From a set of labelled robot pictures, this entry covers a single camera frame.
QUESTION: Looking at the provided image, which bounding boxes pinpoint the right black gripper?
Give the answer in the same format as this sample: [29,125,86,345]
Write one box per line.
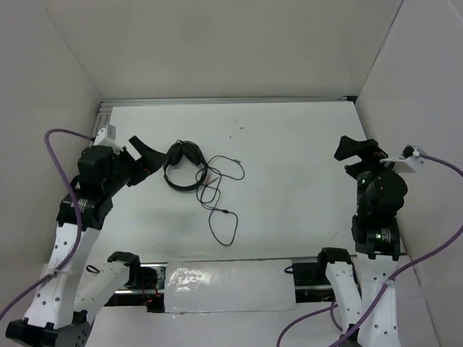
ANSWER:
[334,133,406,212]

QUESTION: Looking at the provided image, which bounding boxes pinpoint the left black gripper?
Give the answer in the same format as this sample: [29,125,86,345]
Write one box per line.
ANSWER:
[104,135,169,194]

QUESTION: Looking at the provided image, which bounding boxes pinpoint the black headphones with cable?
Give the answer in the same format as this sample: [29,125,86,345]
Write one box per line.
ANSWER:
[162,140,246,247]

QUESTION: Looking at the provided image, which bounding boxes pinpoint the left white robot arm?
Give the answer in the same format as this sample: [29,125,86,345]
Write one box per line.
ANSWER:
[5,136,166,346]

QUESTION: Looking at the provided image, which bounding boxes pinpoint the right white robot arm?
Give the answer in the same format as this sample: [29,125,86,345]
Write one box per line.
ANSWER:
[315,136,408,346]

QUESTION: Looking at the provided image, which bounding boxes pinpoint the white taped cover sheet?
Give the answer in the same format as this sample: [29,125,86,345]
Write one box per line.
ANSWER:
[164,260,297,313]

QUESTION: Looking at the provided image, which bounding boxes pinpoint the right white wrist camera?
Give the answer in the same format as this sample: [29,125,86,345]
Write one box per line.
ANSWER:
[380,145,426,174]

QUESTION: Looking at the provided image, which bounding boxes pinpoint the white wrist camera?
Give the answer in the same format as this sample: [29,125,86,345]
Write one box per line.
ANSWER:
[380,145,426,174]
[93,124,122,154]

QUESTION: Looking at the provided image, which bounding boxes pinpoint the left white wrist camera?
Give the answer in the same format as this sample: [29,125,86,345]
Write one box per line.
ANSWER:
[93,124,122,154]

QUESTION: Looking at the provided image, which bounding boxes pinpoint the aluminium rail frame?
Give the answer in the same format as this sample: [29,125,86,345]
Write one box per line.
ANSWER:
[92,95,358,137]

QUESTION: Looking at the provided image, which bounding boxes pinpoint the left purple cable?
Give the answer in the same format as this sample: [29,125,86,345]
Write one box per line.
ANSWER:
[0,128,95,321]

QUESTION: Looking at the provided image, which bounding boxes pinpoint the purple cable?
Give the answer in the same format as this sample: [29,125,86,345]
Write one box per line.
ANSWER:
[0,128,95,321]
[276,154,463,347]

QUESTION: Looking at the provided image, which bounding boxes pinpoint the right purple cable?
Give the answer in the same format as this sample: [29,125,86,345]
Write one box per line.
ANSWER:
[276,154,463,347]

